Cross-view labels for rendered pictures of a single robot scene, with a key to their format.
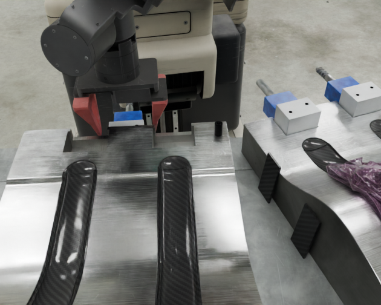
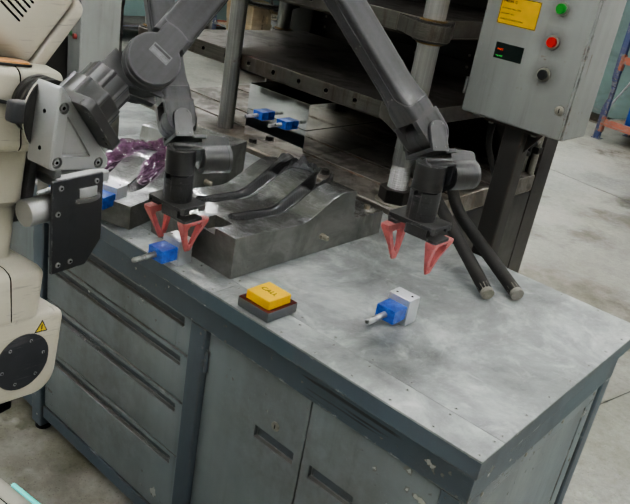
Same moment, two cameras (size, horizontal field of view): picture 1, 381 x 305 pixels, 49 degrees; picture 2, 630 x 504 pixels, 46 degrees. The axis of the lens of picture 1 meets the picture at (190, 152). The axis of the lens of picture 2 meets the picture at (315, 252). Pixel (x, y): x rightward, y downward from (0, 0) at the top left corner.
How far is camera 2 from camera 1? 1.79 m
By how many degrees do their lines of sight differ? 104
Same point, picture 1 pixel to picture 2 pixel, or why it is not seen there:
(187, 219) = (223, 196)
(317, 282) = not seen: hidden behind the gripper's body
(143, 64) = (160, 194)
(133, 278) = (261, 196)
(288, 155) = (143, 194)
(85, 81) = (197, 203)
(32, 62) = not seen: outside the picture
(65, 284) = (280, 208)
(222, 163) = not seen: hidden behind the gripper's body
